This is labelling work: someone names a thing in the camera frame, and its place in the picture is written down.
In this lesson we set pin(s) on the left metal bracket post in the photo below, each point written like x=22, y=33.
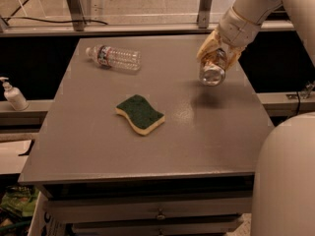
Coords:
x=76, y=13

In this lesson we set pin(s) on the right metal bracket post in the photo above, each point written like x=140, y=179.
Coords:
x=204, y=11

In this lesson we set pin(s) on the clear plastic water bottle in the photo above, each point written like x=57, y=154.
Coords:
x=113, y=57

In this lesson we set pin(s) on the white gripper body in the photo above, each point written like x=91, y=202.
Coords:
x=236, y=29

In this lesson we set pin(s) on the grey lower drawer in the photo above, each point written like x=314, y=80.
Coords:
x=176, y=226

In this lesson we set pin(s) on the white cardboard box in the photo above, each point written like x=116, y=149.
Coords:
x=43, y=223

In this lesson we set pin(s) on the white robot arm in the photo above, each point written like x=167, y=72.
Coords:
x=283, y=202

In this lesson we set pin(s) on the grey drawer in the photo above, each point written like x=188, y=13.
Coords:
x=92, y=210
x=176, y=226

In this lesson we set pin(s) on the grey upper drawer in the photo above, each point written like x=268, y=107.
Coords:
x=92, y=210

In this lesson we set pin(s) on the green snack bag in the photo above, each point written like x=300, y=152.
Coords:
x=20, y=201

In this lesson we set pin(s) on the white pump dispenser bottle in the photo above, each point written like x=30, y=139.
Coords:
x=14, y=95

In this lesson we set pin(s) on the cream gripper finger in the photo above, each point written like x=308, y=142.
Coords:
x=232, y=55
x=211, y=44

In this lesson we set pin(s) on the green and yellow sponge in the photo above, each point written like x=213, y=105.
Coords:
x=141, y=116

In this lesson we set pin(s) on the metal bracket post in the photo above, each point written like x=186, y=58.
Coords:
x=204, y=11
x=76, y=13

